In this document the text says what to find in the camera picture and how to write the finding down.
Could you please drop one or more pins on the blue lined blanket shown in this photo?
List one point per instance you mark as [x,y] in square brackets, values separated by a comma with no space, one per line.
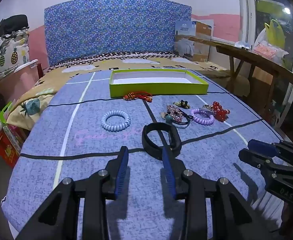
[211,155]

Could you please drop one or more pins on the pink storage box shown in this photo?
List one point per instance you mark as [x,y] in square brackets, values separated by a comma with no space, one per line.
[19,80]

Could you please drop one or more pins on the pineapple print bag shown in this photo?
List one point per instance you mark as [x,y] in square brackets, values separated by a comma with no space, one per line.
[9,52]

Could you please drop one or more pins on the printed cardboard box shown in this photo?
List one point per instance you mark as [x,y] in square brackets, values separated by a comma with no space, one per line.
[201,30]

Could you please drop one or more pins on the yellow plastic bag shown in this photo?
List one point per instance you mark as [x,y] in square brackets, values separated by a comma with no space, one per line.
[274,35]

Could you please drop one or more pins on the black gold hair accessory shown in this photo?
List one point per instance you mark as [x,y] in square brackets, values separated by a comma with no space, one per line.
[184,103]

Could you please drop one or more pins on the green paper bag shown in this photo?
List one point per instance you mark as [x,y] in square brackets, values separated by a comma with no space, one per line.
[5,115]

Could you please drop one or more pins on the red box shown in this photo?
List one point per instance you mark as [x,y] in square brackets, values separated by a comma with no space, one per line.
[6,150]

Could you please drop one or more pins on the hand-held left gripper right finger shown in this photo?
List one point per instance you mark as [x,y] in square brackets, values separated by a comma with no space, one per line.
[167,172]

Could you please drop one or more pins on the black bag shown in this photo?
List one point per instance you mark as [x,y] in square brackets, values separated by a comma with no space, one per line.
[14,22]

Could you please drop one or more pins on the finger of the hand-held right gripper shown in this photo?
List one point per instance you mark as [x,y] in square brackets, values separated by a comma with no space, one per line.
[251,156]
[261,146]

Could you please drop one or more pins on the wooden bench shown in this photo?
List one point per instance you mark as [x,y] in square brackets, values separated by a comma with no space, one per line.
[249,55]

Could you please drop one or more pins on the blue floral headboard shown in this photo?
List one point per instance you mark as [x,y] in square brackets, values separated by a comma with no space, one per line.
[111,25]

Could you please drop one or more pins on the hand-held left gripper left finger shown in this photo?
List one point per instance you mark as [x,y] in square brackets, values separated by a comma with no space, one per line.
[121,170]

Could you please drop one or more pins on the white pink plastic bag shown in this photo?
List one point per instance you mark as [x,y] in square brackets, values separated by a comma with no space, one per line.
[269,51]

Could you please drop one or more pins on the dark red wooden post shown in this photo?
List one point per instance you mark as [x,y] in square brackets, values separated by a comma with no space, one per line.
[40,71]

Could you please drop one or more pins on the black wristband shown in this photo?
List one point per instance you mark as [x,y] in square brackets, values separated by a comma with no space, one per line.
[149,147]

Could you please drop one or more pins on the green cardboard box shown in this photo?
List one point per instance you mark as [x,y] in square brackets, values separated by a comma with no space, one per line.
[156,91]

